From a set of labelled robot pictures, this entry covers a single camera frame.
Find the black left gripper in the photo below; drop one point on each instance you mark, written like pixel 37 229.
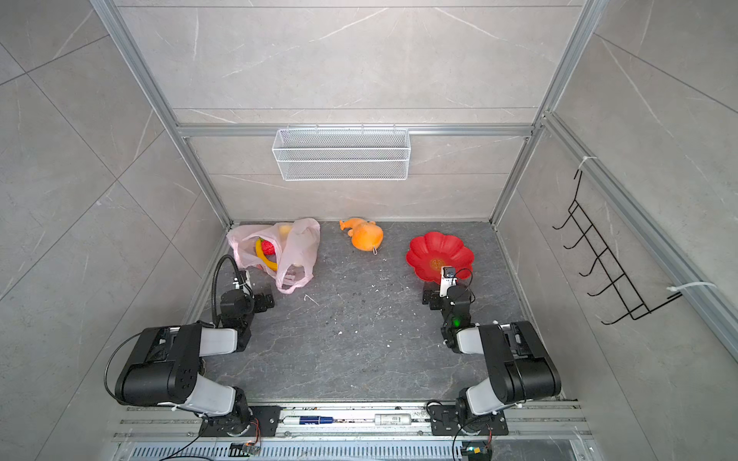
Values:
pixel 262 300

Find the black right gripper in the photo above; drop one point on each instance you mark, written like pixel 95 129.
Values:
pixel 432 296

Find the red flower-shaped plate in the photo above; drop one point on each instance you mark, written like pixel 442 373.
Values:
pixel 430 252

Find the yellow fake banana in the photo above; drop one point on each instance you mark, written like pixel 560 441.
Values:
pixel 270 262

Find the pink plastic bag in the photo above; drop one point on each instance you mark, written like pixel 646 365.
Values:
pixel 296 246

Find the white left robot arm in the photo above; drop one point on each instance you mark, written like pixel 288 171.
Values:
pixel 166 367

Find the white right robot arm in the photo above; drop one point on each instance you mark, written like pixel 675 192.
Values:
pixel 518 366

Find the red fake fruit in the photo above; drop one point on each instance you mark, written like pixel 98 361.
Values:
pixel 267 248

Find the orange toy fruit with loop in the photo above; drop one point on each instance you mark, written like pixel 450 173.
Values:
pixel 365 236

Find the blue marker pen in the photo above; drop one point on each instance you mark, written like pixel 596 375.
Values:
pixel 315 420

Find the white tube on rail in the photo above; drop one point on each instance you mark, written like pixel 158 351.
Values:
pixel 393 419

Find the black wire hook rack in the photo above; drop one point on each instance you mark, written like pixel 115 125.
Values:
pixel 605 261

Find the white wire mesh basket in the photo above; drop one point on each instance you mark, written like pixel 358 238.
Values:
pixel 345 154

